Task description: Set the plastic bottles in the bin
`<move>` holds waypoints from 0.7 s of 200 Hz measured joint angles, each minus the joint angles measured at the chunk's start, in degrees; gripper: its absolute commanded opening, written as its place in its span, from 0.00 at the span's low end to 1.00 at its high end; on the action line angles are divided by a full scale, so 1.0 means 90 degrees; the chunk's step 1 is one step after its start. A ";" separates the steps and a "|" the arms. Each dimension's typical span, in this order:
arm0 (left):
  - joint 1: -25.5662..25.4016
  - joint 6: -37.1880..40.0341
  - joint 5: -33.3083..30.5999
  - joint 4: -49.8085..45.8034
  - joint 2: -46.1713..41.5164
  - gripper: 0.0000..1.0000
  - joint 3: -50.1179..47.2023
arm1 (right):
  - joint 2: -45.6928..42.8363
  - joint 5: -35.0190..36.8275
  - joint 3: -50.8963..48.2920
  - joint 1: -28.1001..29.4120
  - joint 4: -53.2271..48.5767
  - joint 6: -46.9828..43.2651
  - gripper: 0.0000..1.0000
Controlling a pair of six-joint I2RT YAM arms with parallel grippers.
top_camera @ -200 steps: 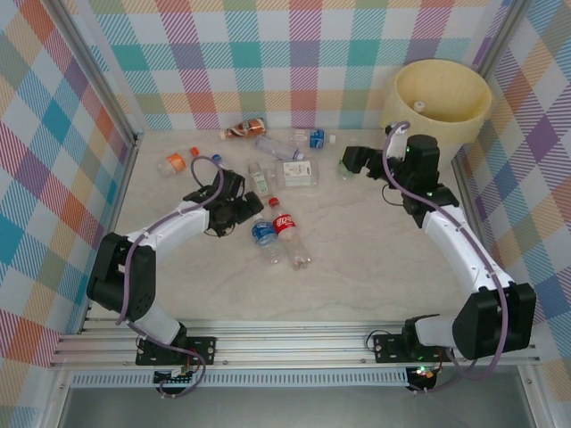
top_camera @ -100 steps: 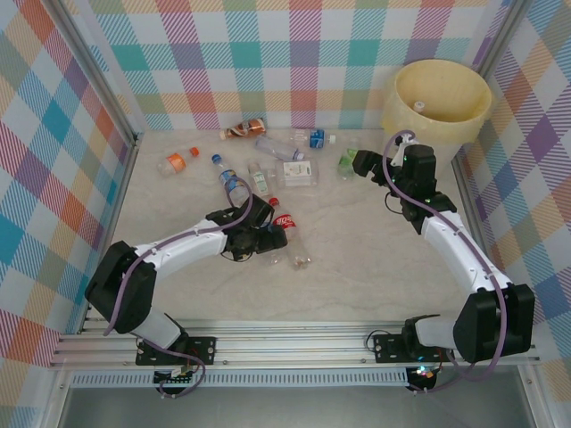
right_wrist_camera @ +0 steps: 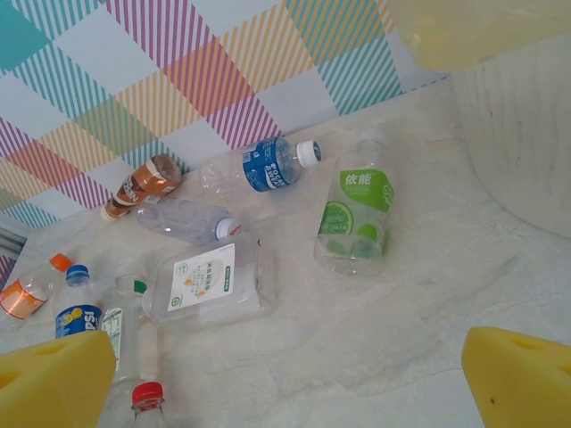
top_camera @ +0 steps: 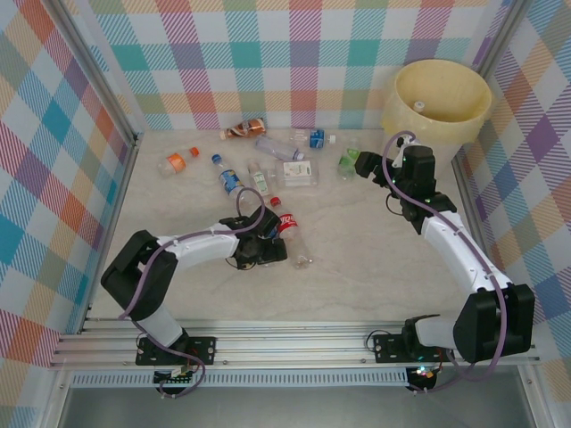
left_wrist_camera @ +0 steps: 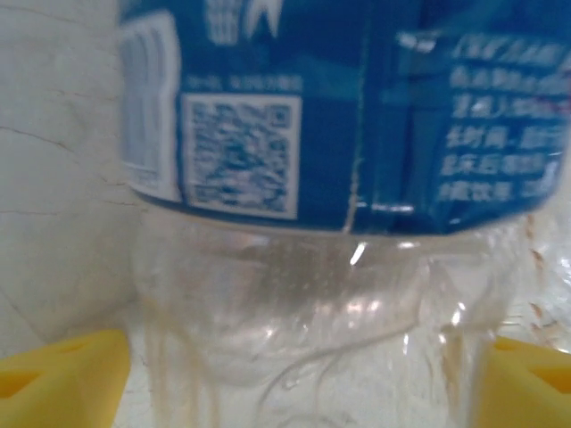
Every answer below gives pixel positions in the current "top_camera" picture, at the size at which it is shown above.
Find grey metal sheet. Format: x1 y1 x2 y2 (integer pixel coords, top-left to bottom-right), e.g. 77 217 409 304
44 386 541 428

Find white slotted cable duct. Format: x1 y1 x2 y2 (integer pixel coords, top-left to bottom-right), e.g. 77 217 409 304
70 373 410 388

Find aluminium frame post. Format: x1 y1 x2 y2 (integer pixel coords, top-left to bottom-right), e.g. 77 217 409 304
472 0 527 72
53 0 140 148

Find blue Pocari label bottle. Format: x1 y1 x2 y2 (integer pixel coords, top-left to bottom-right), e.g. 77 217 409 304
289 128 338 151

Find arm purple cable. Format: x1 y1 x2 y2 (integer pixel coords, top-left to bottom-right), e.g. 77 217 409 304
369 129 510 396
118 186 269 400

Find red cola label bottle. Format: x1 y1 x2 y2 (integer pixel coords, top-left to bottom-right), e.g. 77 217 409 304
269 194 314 271

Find green label bottle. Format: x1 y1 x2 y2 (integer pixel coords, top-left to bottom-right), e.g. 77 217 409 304
337 136 361 182

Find brown coffee label bottle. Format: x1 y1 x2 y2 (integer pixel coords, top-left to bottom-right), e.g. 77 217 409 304
219 117 268 141

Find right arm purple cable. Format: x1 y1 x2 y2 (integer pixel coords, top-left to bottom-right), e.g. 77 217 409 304
369 129 510 396

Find orange label orange cap bottle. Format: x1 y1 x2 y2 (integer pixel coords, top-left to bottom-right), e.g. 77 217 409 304
157 146 201 177

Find beige waste bin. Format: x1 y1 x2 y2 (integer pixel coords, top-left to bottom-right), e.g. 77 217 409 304
381 60 492 175

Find clear bottle white cap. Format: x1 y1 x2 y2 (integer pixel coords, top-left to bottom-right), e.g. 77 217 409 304
253 135 306 161

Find small circuit board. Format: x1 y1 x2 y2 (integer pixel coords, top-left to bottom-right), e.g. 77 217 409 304
153 368 197 388
408 365 439 390

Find small bottle green-white label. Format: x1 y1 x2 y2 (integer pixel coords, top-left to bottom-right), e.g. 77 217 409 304
247 160 273 199

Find rectangular clear bottle white label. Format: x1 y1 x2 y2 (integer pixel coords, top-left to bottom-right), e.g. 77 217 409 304
266 159 322 191

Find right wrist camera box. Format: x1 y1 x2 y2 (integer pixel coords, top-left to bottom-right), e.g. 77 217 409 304
392 136 410 169

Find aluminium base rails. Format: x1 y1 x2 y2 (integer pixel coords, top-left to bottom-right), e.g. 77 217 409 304
48 311 542 369

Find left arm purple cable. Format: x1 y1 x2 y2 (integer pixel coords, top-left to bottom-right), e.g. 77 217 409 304
118 186 269 400

